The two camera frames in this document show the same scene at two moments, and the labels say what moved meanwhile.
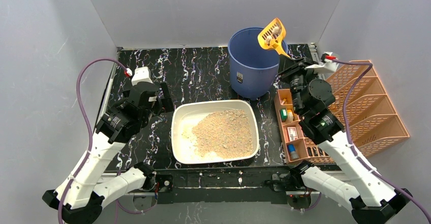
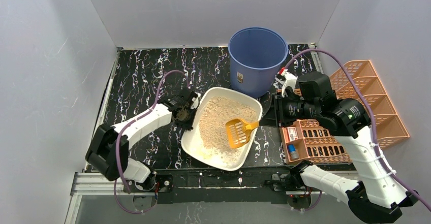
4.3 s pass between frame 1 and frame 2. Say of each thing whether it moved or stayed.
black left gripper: moved
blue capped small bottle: stayed
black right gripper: moved
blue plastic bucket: stayed
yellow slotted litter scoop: moved
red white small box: stayed
